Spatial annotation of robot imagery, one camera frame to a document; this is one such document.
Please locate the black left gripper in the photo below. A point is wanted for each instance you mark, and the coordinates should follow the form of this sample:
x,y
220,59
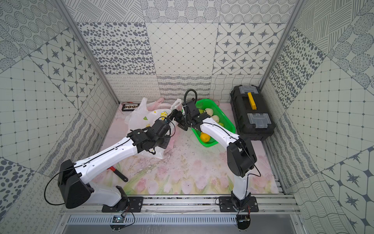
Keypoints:
x,y
168,120

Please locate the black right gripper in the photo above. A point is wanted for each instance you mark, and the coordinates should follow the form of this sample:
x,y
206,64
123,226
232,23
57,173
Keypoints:
x,y
178,113

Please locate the yellow pear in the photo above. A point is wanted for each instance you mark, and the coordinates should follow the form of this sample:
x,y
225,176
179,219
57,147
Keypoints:
x,y
205,138

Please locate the white lemon print bag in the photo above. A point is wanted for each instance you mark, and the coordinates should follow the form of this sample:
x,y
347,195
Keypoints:
x,y
141,118

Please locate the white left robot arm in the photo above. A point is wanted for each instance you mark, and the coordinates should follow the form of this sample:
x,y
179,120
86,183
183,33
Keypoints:
x,y
75,178

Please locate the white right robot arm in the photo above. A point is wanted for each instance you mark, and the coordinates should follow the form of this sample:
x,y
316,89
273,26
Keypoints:
x,y
241,157

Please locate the white pear top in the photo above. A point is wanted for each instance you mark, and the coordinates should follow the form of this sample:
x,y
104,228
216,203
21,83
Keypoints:
x,y
209,111

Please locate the green plastic basket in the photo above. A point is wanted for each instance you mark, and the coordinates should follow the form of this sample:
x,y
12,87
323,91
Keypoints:
x,y
203,104

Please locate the pink patterned plastic bag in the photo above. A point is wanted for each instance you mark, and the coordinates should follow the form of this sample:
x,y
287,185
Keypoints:
x,y
164,106

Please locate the black small tray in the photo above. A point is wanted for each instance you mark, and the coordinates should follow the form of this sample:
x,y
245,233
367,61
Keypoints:
x,y
129,106

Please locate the floral pink table mat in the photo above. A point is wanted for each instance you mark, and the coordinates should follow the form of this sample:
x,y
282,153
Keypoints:
x,y
186,168

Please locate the black plastic toolbox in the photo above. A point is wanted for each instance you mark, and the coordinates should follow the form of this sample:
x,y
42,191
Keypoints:
x,y
251,114

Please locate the red handled tool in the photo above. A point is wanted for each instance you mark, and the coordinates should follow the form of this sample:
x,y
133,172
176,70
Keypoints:
x,y
119,174

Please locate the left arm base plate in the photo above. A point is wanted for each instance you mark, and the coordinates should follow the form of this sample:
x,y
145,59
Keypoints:
x,y
130,204

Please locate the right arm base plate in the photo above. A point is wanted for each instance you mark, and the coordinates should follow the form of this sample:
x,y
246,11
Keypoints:
x,y
232,204

